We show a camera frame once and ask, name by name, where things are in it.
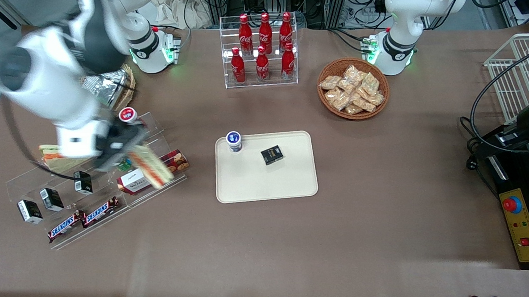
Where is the red yogurt cup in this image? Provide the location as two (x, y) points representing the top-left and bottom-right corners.
(118, 107), (145, 128)

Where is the white wire basket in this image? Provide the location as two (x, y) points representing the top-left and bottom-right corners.
(481, 31), (529, 125)

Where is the beige crumpled cloth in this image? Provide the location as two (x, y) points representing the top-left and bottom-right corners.
(154, 0), (213, 31)

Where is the triangle sandwich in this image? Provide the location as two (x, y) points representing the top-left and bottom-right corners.
(38, 144), (96, 175)
(127, 145), (176, 190)

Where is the round brown wicker basket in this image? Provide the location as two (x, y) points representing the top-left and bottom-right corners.
(316, 56), (391, 122)

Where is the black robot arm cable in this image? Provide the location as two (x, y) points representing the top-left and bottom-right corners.
(0, 97), (80, 181)

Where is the silver foil container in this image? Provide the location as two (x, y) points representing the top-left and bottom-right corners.
(81, 67), (130, 111)

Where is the red cola bottle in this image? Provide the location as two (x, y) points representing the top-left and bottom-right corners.
(279, 12), (294, 52)
(255, 45), (271, 82)
(258, 12), (274, 55)
(230, 47), (248, 84)
(281, 42), (296, 80)
(238, 13), (255, 56)

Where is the cream plastic tray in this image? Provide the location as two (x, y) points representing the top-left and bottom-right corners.
(213, 127), (322, 208)

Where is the black looped cable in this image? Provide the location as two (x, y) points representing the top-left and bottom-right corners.
(458, 37), (529, 173)

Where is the snickers chocolate bar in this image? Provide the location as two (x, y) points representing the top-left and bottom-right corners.
(47, 209), (85, 244)
(81, 195), (120, 230)

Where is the small black gold-print box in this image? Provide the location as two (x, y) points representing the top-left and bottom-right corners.
(260, 144), (285, 166)

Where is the black yellow emergency stop box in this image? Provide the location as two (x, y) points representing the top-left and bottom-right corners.
(483, 127), (529, 271)

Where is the small black white-label box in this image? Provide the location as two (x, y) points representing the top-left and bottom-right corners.
(73, 170), (94, 195)
(38, 187), (65, 212)
(16, 199), (44, 224)

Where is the clear acrylic stepped display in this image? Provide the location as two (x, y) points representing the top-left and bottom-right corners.
(2, 106), (190, 256)

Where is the red tartan shortbread box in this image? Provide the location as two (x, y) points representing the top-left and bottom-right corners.
(116, 147), (190, 198)

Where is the blue lid yogurt cup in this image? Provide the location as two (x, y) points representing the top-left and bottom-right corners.
(226, 130), (243, 153)

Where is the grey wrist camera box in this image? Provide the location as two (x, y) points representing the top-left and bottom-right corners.
(107, 123), (148, 149)

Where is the aluminium frame with cables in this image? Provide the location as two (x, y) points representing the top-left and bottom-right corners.
(190, 0), (388, 33)

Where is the clear acrylic bottle rack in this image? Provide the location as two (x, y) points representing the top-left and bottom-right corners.
(217, 10), (302, 92)

